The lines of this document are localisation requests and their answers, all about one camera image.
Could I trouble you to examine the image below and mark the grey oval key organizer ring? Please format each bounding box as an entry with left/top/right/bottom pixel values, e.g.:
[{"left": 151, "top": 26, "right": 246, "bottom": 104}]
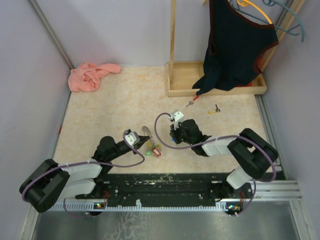
[{"left": 141, "top": 125, "right": 153, "bottom": 143}]

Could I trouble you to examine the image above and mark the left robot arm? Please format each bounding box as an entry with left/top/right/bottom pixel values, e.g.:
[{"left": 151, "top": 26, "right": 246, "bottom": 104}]
[{"left": 19, "top": 130, "right": 150, "bottom": 213}]

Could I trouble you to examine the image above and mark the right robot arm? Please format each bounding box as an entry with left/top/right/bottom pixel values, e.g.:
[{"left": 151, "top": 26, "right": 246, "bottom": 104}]
[{"left": 169, "top": 117, "right": 279, "bottom": 198}]

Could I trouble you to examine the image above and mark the red key tag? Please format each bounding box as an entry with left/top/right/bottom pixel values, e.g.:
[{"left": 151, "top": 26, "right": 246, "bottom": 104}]
[{"left": 152, "top": 148, "right": 162, "bottom": 157}]

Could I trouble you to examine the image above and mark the key with red tag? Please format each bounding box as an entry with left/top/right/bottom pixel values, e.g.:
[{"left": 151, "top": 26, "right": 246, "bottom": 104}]
[{"left": 185, "top": 95, "right": 199, "bottom": 108}]

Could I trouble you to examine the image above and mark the key with yellow tag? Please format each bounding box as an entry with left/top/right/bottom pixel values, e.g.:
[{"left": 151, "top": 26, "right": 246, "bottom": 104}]
[{"left": 207, "top": 104, "right": 221, "bottom": 115}]

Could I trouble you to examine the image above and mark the wooden clothes rack base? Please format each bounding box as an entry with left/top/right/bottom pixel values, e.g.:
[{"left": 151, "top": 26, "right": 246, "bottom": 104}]
[{"left": 167, "top": 0, "right": 305, "bottom": 97}]

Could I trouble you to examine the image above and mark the pink crumpled cloth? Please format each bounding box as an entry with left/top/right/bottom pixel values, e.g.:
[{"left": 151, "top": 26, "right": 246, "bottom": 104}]
[{"left": 68, "top": 62, "right": 121, "bottom": 92}]

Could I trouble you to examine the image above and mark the dark navy vest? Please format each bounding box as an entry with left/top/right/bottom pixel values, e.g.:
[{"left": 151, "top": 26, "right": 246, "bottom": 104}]
[{"left": 192, "top": 0, "right": 279, "bottom": 96}]

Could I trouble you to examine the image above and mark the yellow clothes hanger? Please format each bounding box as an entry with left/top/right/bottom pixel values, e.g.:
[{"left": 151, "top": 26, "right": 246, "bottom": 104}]
[{"left": 236, "top": 0, "right": 273, "bottom": 25}]

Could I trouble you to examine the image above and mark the teal clothes hanger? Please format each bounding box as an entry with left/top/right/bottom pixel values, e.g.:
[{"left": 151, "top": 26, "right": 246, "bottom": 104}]
[{"left": 262, "top": 0, "right": 306, "bottom": 43}]

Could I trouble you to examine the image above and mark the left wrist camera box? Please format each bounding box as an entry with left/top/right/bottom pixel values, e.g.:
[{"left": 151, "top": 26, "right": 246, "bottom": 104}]
[{"left": 124, "top": 129, "right": 140, "bottom": 146}]

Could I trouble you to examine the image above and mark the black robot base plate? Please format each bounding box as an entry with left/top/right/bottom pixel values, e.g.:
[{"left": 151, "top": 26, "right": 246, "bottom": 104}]
[{"left": 75, "top": 173, "right": 253, "bottom": 208}]

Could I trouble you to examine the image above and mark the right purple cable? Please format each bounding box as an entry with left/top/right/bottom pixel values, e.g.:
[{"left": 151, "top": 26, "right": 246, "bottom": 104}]
[{"left": 153, "top": 112, "right": 277, "bottom": 217}]

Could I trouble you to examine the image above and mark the purple cable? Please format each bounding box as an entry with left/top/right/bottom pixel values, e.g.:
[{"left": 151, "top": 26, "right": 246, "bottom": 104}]
[
  {"left": 21, "top": 132, "right": 146, "bottom": 218},
  {"left": 153, "top": 112, "right": 277, "bottom": 217}
]

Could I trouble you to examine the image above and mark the aluminium frame rail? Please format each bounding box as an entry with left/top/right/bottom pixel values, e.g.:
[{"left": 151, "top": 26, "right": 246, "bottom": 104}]
[{"left": 253, "top": 180, "right": 302, "bottom": 202}]

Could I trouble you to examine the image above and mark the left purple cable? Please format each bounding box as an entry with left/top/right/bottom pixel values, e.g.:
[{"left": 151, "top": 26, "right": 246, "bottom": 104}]
[{"left": 21, "top": 132, "right": 146, "bottom": 218}]

